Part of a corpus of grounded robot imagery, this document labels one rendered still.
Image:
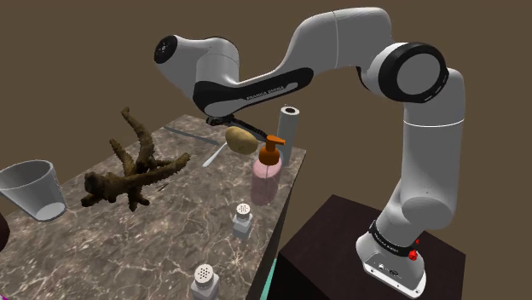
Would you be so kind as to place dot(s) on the dark robot stand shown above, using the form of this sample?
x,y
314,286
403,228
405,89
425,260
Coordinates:
x,y
324,257

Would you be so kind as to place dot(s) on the dark maroon round object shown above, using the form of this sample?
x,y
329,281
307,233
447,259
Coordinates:
x,y
3,232

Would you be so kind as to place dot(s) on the brown branched driftwood root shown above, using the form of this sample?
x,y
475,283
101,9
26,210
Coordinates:
x,y
139,174

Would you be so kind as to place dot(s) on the black thin rod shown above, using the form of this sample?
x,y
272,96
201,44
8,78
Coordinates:
x,y
249,127

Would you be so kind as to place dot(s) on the grey table knife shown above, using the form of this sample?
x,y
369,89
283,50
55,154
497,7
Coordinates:
x,y
191,136

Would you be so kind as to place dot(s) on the grey tapered cup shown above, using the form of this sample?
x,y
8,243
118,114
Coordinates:
x,y
31,187

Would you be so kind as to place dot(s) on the grey salt shaker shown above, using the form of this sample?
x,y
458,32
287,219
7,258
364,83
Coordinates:
x,y
242,222
205,284

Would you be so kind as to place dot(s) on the grey spoon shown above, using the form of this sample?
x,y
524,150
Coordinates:
x,y
214,156

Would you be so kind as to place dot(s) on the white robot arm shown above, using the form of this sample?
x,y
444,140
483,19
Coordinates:
x,y
432,158

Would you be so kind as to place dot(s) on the white upright cylinder roll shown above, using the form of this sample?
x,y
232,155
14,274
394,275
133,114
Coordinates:
x,y
287,129

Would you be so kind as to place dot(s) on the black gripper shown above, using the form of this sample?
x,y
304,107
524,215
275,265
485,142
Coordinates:
x,y
218,121

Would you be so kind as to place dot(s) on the pink soap dispenser orange pump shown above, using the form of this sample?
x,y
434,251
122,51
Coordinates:
x,y
266,178

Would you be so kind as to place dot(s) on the brown potato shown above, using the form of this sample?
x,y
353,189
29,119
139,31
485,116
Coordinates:
x,y
242,140

